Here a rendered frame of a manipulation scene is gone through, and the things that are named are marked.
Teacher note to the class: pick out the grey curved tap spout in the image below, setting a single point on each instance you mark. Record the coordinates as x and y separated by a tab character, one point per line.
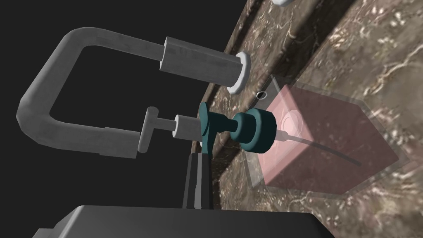
36	109

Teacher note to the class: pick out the white round fitting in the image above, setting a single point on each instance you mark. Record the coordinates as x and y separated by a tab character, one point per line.
282	2

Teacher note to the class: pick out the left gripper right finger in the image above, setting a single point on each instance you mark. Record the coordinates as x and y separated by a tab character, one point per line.
206	185

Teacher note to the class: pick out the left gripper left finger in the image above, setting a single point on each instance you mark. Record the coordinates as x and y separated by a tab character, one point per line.
191	185

